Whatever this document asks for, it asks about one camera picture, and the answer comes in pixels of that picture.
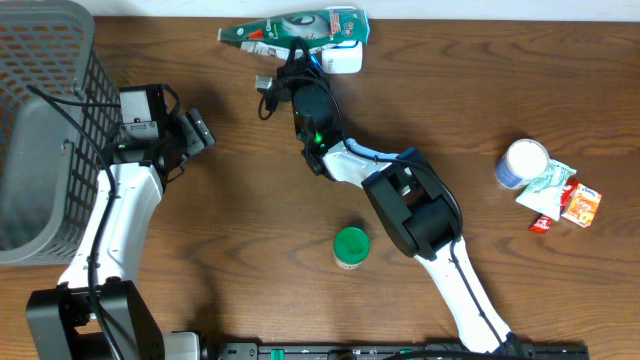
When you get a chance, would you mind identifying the white plastic bottle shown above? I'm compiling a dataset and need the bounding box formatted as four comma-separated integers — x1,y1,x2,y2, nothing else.
495,139,549,189

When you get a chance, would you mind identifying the green lid small jar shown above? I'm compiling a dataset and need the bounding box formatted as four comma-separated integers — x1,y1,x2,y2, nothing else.
332,227,371,270

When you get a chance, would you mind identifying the left black cable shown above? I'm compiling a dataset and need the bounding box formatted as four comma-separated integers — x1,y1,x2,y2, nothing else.
25,83,126,360

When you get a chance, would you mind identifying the green white instruction package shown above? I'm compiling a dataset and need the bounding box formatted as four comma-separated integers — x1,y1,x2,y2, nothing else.
217,6,370,60

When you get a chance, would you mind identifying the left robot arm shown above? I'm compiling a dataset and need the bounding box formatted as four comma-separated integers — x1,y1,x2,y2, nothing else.
26,109,215,359

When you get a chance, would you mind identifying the right black cable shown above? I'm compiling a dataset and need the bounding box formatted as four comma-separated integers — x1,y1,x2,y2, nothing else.
257,74,511,354

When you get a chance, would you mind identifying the grey plastic mesh basket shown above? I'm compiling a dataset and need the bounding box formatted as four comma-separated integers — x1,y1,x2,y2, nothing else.
1,1,121,266

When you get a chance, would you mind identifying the white barcode scanner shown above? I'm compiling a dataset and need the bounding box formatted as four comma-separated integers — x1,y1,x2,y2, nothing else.
319,4,365,76

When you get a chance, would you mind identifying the orange white small packet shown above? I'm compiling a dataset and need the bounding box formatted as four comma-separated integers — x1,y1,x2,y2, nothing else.
561,183,602,228

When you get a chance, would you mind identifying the red Nescafe stick sachet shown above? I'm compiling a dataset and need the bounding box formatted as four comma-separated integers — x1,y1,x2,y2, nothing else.
529,177,579,234

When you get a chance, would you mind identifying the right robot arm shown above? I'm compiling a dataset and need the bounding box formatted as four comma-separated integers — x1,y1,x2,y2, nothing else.
264,37,522,356

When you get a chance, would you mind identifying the teal wet wipes pack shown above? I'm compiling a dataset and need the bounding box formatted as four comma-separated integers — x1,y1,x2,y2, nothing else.
516,159,577,214

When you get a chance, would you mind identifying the black cable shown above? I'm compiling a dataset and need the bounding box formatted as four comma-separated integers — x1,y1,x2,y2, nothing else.
25,83,126,360
257,74,511,354

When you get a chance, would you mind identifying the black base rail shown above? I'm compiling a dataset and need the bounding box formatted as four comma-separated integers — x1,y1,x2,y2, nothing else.
217,342,591,360

